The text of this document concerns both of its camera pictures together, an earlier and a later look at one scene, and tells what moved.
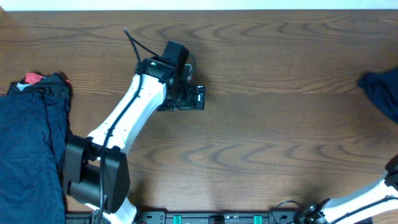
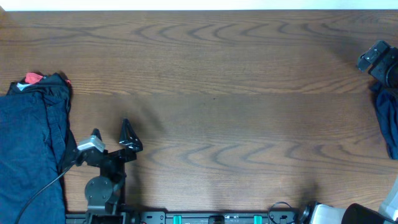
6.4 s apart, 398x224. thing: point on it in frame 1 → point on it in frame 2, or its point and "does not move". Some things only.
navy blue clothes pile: x=33 y=129 does not move
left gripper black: x=189 y=103 → x=135 y=146
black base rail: x=198 y=217 does not move
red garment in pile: x=32 y=78 does not move
